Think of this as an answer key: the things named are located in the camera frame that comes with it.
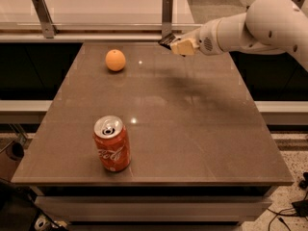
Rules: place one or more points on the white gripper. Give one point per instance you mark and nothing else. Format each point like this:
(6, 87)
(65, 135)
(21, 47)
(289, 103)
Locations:
(207, 40)

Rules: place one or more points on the black rxbar chocolate bar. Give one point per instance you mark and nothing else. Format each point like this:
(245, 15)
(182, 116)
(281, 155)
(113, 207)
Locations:
(167, 41)

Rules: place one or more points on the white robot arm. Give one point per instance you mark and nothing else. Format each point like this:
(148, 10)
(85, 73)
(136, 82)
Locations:
(267, 27)

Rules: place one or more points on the orange fruit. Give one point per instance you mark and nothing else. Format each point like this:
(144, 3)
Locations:
(115, 60)

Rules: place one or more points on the grey table with drawer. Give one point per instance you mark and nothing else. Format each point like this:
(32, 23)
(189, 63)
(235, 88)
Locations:
(200, 150)

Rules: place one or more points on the red coca-cola can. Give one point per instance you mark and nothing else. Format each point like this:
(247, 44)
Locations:
(112, 143)

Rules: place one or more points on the dark equipment at left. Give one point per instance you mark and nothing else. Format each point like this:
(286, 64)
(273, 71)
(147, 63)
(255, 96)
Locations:
(15, 151)

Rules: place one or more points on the middle metal railing bracket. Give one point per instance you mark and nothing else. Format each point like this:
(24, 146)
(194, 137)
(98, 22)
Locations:
(167, 13)

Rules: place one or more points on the metal railing bracket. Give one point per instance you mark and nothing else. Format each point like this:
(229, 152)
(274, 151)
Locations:
(45, 20)
(299, 3)
(167, 13)

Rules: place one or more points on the right metal railing bracket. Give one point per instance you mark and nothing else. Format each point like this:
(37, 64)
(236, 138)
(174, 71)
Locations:
(299, 3)

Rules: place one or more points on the left metal railing bracket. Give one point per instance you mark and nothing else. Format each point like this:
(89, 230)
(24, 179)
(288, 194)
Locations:
(45, 20)

